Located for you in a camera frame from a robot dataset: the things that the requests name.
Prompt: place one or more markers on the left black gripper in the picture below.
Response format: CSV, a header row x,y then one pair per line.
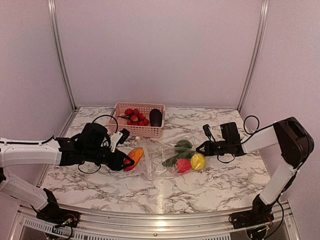
x,y
115,164

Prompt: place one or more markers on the yellow fake lemon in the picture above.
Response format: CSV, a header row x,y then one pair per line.
x,y
198,162

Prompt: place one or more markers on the red fake tomato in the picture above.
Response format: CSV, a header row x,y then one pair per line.
x,y
182,165

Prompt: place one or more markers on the green fake vegetable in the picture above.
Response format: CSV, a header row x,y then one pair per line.
x,y
183,145

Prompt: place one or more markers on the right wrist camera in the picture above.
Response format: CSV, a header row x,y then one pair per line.
x,y
208,133

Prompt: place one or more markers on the clear zip top bag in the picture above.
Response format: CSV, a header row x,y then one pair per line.
x,y
158,150

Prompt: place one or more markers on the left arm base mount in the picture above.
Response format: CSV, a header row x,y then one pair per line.
x,y
52,213

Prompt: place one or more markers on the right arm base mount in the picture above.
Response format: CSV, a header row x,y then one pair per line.
x,y
259,214

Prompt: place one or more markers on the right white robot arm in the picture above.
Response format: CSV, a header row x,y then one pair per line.
x,y
288,136

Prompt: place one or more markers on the right aluminium frame post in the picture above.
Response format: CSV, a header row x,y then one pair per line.
x,y
261,29

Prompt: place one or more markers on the front aluminium rail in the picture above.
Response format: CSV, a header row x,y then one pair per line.
x,y
108,225

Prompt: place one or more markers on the left aluminium frame post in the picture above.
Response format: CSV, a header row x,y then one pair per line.
x,y
59,51

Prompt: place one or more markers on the aluminium frame post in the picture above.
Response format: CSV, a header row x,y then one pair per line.
x,y
261,29
59,51

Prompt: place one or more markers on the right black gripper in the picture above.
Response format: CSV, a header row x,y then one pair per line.
x,y
208,151

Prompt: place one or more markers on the pink perforated plastic basket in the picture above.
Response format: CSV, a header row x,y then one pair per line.
x,y
115,123

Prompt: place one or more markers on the purple fake eggplant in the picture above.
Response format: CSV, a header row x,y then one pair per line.
x,y
155,118

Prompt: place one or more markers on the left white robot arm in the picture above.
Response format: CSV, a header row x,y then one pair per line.
x,y
14,153

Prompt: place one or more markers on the red fake strawberries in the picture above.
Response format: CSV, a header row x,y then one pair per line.
x,y
134,117

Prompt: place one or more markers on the green fake cucumber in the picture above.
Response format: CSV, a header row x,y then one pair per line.
x,y
172,160

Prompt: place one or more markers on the red fake pepper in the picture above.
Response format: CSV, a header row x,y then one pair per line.
x,y
136,155

